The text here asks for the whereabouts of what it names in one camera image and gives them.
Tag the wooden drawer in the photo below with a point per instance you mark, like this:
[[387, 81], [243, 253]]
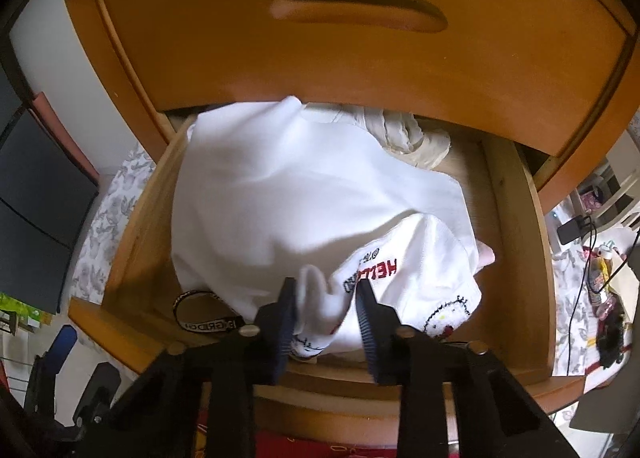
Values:
[[350, 68], [515, 238]]

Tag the green carton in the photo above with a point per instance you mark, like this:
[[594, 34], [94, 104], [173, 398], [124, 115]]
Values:
[[20, 310]]

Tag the pink sock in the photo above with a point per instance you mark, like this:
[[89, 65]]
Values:
[[485, 255]]

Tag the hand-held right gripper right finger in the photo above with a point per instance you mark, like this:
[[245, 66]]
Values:
[[375, 338]]

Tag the grey floral bedding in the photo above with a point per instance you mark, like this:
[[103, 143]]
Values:
[[105, 228]]

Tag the closed wooden drawer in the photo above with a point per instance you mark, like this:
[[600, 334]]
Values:
[[350, 68]]

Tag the dark blue cabinet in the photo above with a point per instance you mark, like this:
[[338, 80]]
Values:
[[35, 218]]

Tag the black charger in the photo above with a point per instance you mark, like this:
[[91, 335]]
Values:
[[570, 232]]

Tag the white cartoon print garment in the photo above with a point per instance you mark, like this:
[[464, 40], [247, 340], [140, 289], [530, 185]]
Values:
[[300, 198]]

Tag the pink board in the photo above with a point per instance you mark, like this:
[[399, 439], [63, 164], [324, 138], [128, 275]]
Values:
[[60, 133]]

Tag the red floral blanket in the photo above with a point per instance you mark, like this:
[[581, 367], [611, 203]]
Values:
[[310, 445]]

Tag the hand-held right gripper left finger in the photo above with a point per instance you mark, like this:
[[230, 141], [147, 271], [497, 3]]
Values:
[[281, 328]]

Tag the cream garment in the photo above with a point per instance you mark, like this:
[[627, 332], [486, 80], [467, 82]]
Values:
[[415, 143]]

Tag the white cutout rack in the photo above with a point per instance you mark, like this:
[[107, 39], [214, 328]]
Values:
[[625, 203]]

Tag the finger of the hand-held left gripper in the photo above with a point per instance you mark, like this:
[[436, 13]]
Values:
[[60, 345], [100, 388]]

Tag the colourful trinket pile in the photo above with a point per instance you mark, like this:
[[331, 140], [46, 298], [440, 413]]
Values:
[[607, 333]]

